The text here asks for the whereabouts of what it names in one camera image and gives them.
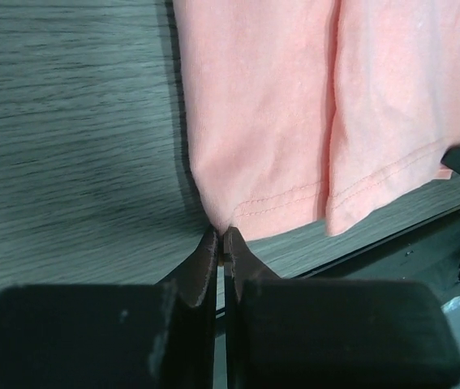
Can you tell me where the salmon pink t shirt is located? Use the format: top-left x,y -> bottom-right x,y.
173,0 -> 460,240

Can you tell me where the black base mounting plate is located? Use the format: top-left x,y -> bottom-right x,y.
299,209 -> 460,303

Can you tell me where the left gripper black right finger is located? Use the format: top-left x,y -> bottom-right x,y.
222,228 -> 460,388

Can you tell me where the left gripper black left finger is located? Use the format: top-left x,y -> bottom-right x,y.
0,229 -> 218,388

